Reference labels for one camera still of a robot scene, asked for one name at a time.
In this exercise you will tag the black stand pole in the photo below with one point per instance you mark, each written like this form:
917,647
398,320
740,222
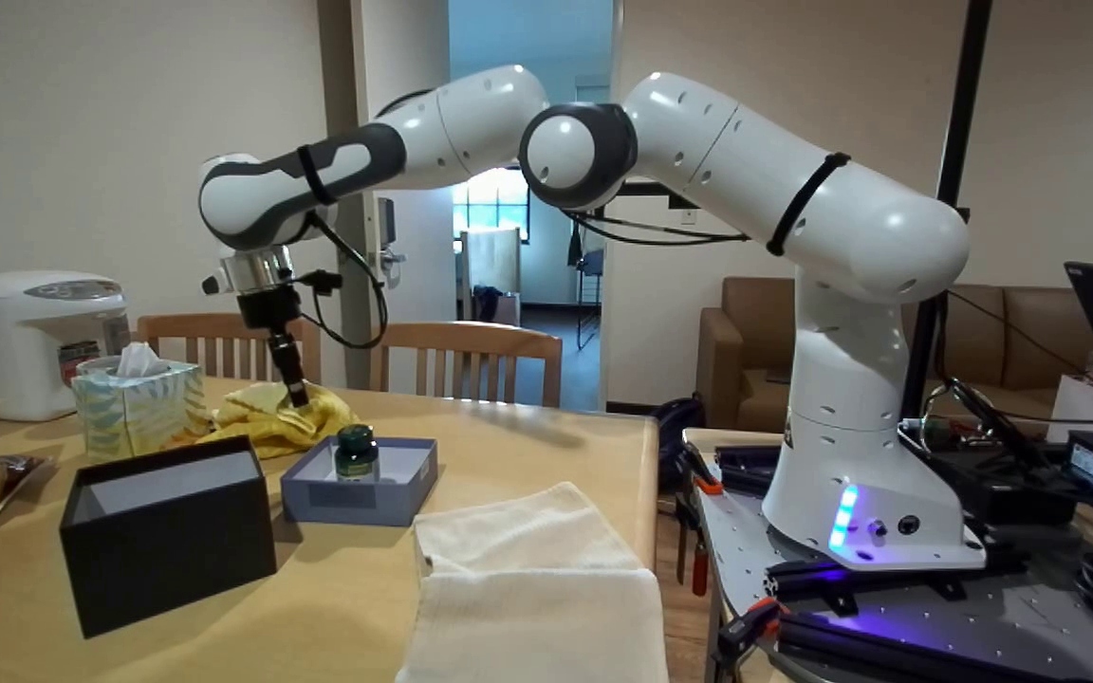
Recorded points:
956,128

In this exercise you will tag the black rectangular box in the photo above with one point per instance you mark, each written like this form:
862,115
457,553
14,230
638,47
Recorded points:
170,556

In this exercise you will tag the patterned tissue box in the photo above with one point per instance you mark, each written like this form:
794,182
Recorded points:
135,405

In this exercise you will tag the orange black clamp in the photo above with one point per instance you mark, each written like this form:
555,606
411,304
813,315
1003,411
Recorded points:
702,572
749,628
702,477

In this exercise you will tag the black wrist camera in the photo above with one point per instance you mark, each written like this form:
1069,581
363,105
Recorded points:
321,281

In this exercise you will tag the white electric water boiler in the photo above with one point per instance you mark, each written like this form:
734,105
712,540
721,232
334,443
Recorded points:
28,342

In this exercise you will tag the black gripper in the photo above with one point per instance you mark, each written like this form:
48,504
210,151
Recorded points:
269,314

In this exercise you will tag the white folded towel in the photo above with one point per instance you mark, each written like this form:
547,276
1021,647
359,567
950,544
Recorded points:
533,593

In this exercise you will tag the small green-capped bottle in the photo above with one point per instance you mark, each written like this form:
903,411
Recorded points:
353,453

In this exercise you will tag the metal robot mounting plate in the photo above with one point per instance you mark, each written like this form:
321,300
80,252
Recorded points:
749,533

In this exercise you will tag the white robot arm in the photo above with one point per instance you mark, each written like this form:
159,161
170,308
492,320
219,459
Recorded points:
853,230

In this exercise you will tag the yellow towel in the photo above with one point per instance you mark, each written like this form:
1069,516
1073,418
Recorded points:
301,424

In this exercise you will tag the blue-grey shallow box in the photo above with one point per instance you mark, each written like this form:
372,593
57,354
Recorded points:
344,497

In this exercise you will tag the brown sofa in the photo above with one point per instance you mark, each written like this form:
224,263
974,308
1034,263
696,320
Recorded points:
749,342

